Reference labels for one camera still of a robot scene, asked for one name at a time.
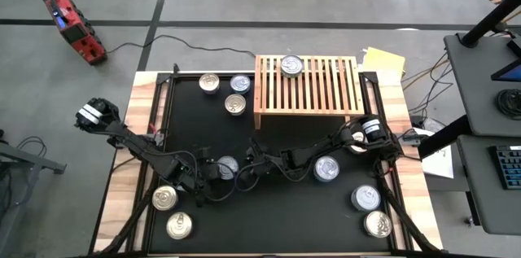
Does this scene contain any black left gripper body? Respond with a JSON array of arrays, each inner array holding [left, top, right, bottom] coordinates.
[[189, 147, 217, 208]]

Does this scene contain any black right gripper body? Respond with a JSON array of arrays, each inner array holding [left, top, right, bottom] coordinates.
[[253, 146, 293, 174]]

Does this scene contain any dark blue albacore tuna can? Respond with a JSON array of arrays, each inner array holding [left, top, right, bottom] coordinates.
[[217, 155, 240, 181], [313, 155, 341, 183]]

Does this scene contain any red label can with barcode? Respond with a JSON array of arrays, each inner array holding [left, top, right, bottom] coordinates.
[[151, 185, 179, 212]]

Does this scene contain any gold-lid can white label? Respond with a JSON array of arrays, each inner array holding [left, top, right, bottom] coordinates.
[[224, 93, 247, 116]]

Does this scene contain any wooden slatted shelf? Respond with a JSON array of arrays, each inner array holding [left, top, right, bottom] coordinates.
[[253, 54, 366, 131]]

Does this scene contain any black table mat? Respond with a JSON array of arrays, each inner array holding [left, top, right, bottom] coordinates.
[[147, 75, 394, 254]]

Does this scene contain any gold-lid can bottom left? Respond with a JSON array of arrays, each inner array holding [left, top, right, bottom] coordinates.
[[165, 212, 194, 240]]

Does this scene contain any teal white label can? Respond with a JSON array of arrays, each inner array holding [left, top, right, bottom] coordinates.
[[229, 73, 252, 95]]

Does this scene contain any pink and blue label can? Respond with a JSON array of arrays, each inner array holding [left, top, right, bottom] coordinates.
[[198, 72, 221, 95]]

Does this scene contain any silver-lid tuna can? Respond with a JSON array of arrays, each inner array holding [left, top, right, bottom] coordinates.
[[279, 54, 305, 79]]

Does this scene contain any blue Wild Planet can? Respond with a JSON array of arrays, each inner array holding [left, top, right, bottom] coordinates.
[[350, 184, 382, 212]]

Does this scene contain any yellow paper folder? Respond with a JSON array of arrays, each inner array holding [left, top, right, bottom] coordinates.
[[361, 46, 407, 80]]

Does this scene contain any white paper sheet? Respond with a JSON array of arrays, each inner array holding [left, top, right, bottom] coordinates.
[[418, 127, 455, 180]]

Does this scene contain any black stand pole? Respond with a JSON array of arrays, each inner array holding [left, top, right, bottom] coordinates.
[[417, 113, 469, 160], [459, 0, 521, 50]]

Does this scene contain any grey metal stand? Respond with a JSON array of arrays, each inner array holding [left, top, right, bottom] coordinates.
[[0, 129, 67, 251]]

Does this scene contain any grey desk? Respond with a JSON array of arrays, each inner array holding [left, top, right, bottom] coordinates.
[[442, 32, 521, 138], [455, 133, 521, 237]]

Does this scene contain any black backlit keyboard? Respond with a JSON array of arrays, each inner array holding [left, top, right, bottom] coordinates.
[[489, 145, 521, 190]]

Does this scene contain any dark tablet screen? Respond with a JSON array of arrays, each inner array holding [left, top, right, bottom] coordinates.
[[490, 37, 521, 84]]

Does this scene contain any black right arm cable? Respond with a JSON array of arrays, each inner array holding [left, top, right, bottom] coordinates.
[[235, 162, 317, 193]]

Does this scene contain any black metal table frame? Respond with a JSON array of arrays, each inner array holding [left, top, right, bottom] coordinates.
[[91, 62, 443, 258]]

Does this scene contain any black floor cable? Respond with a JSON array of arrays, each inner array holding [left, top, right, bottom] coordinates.
[[105, 33, 257, 58]]

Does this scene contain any black cable bundle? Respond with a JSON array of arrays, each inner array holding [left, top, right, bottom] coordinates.
[[401, 52, 455, 116]]

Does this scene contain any coiled black cable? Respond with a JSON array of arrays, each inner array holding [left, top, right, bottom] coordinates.
[[495, 88, 521, 120]]

